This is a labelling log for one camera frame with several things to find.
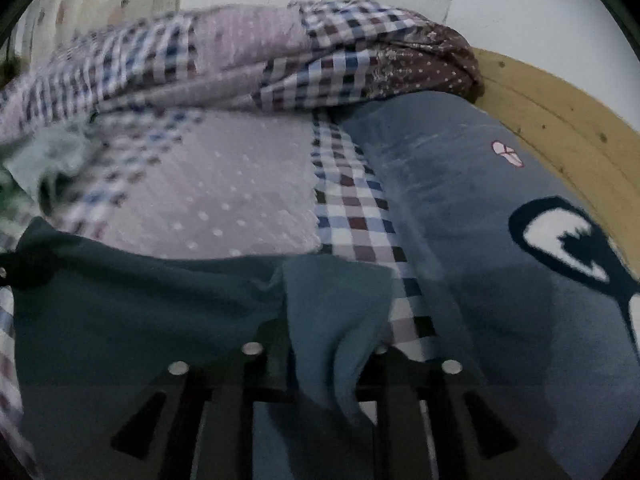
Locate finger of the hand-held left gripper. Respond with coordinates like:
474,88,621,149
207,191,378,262
0,255,31,288

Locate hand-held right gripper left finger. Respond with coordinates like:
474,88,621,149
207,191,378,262
85,317,296,480

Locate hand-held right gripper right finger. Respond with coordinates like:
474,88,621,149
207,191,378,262
356,342,568,480

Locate light blue denim pants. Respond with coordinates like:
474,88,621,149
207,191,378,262
2,125,101,211

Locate teal sweatshirt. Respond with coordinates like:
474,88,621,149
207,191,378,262
10,217,396,480

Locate blue plush pillow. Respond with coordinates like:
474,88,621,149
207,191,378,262
335,87,640,480

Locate checked bed sheet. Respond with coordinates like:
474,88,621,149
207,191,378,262
0,107,441,480

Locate checked patchwork quilt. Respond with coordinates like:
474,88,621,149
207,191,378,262
0,0,483,171

